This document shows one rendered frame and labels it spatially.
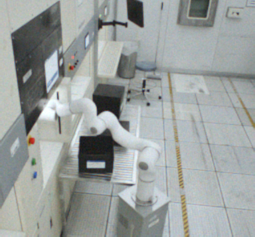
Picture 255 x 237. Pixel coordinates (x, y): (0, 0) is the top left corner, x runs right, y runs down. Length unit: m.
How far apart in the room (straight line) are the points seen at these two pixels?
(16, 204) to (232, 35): 5.53
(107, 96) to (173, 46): 3.60
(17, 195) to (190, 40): 5.27
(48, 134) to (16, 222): 0.93
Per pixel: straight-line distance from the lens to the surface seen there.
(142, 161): 1.96
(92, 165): 2.42
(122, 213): 2.38
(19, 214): 1.88
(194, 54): 6.57
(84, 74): 3.89
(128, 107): 3.42
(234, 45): 6.66
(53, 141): 2.64
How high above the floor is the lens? 2.34
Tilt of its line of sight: 34 degrees down
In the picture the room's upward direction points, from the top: 3 degrees clockwise
